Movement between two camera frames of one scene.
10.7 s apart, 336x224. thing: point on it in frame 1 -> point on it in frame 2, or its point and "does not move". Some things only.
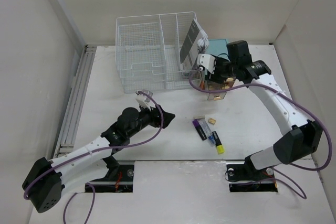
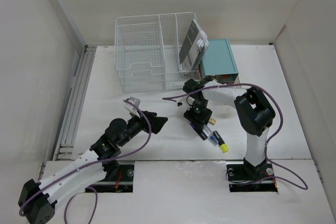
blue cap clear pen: (207, 130) does not move
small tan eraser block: (212, 121) does not move
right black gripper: (215, 77) -> (190, 115)
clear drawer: (228, 83) does not move
